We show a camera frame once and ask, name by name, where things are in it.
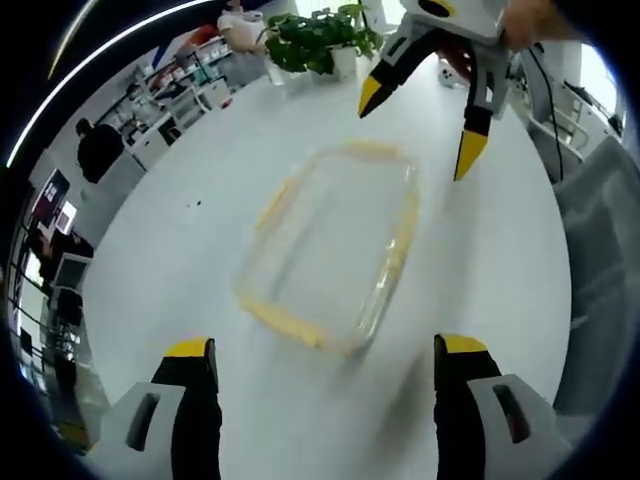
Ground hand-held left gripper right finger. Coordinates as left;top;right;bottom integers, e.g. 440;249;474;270
433;333;576;480

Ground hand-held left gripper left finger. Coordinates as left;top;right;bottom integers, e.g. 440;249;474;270
99;337;224;480

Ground clear plastic container yellow buckles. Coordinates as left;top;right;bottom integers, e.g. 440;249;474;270
232;140;422;359

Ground person's right hand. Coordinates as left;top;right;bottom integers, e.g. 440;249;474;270
499;0;594;51

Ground white controller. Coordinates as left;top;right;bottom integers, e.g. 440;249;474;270
438;66;470;91

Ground white plant pot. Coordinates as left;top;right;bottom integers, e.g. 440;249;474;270
327;43;359;79

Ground green potted plant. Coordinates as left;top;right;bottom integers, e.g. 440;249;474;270
259;3;385;76

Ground dark monitor screen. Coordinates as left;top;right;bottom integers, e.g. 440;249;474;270
32;168;72;222

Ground white cabinet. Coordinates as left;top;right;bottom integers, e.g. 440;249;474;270
124;112;179;171

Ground ceiling light strip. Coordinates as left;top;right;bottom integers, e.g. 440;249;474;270
5;0;214;169

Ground black cable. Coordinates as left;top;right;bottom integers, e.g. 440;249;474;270
527;43;567;182

